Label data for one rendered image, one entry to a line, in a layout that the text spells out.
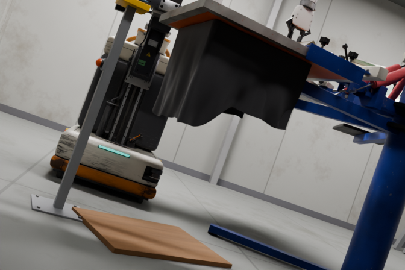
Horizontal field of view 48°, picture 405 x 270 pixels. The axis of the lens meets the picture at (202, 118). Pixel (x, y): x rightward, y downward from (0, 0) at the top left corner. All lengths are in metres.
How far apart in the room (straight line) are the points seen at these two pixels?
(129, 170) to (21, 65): 3.00
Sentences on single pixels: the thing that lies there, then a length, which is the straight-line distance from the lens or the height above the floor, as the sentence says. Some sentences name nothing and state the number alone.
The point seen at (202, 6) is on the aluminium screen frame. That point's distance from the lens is 1.71.
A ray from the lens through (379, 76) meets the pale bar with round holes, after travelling 2.08.
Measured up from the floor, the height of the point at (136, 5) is 0.93.
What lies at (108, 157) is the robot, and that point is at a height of 0.20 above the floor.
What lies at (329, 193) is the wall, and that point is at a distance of 6.07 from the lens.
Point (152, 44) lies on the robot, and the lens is 2.80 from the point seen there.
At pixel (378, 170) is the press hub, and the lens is 2.64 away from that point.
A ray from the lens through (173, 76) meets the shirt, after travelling 2.01.
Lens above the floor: 0.51
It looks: 2 degrees up
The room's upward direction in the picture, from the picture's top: 20 degrees clockwise
